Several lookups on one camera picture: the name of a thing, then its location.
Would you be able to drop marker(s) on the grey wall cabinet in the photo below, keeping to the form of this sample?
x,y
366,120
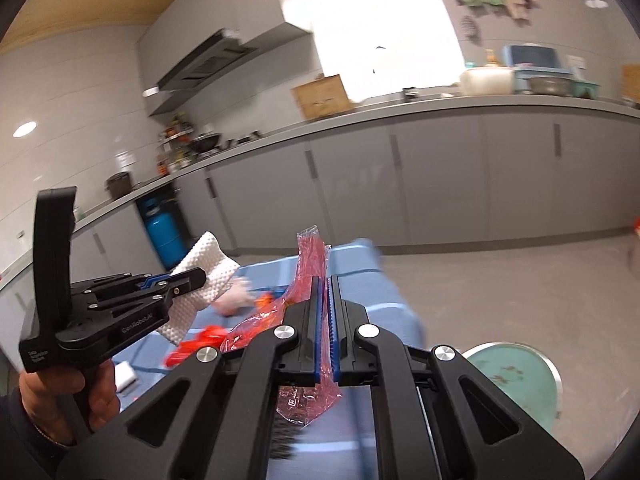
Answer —
x,y
210,15

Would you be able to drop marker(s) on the person's left forearm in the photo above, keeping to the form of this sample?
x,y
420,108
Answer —
x,y
25,450

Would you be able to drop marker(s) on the person's left hand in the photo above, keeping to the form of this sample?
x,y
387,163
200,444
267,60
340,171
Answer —
x,y
102,390

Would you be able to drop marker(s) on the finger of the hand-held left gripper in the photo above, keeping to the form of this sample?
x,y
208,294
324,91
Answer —
x,y
150,281
187,280

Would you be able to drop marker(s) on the blue gas cylinder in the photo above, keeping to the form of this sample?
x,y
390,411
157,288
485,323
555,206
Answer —
x,y
165,230

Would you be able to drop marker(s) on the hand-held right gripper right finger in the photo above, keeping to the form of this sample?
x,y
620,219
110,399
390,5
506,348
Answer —
x,y
335,330

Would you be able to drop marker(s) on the wooden cutting board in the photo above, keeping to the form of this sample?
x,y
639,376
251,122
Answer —
x,y
322,96

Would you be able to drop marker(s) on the black wok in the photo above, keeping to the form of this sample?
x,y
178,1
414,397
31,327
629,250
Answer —
x,y
206,142

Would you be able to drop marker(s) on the small dark jar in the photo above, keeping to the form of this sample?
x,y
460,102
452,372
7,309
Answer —
x,y
410,94

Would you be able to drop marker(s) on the small orange wrapper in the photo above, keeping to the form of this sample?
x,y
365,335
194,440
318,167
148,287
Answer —
x,y
263,301

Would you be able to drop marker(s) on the spice rack with bottles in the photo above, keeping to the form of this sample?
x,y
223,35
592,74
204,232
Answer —
x,y
175,147

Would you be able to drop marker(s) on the grey range hood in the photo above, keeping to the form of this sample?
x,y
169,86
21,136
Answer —
x,y
205,62

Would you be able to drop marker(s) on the metal basin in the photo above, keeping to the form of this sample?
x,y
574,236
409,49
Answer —
x,y
550,85

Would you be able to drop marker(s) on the grey kitchen counter cabinets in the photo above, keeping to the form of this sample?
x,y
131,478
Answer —
x,y
450,180

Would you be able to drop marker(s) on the white sponge block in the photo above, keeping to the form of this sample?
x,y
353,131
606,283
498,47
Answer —
x,y
126,376

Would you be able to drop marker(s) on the bright kitchen window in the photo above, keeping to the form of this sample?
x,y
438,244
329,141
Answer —
x,y
380,30

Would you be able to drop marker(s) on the white plastic basin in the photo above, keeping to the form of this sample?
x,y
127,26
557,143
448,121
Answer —
x,y
487,81

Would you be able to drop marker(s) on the blue checked tablecloth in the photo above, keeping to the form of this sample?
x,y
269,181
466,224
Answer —
x,y
360,272

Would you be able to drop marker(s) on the translucent red plastic wrapper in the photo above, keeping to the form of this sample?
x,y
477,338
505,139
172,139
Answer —
x,y
312,255

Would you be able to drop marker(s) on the yellow bottle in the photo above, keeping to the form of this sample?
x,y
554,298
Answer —
x,y
491,58

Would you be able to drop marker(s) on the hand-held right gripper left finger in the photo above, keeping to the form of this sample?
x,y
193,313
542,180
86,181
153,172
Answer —
x,y
316,330

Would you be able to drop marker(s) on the green enamel basin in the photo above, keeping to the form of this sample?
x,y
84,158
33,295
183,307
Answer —
x,y
510,375

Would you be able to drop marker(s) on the hanging round trivet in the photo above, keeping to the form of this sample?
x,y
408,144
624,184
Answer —
x,y
470,28

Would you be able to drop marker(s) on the blue dish box with lid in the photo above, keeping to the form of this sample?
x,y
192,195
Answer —
x,y
530,57

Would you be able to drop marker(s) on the hanging kitchen cloths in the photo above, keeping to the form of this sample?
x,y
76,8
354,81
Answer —
x,y
495,2

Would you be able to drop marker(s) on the black kitchen faucet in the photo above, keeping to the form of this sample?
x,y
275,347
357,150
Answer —
x,y
380,57

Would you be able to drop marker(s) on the dark brown pot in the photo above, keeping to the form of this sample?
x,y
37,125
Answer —
x,y
118,186

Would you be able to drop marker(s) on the green plastic basket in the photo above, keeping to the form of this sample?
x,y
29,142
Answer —
x,y
587,90

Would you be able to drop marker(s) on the white bucket with red bag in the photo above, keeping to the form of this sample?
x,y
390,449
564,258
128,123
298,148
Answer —
x,y
636,225

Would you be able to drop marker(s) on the red snack wrapper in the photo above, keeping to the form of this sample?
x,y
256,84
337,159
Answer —
x,y
200,347

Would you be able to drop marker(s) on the white foam block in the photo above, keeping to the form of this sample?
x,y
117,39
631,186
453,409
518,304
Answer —
x,y
210,260

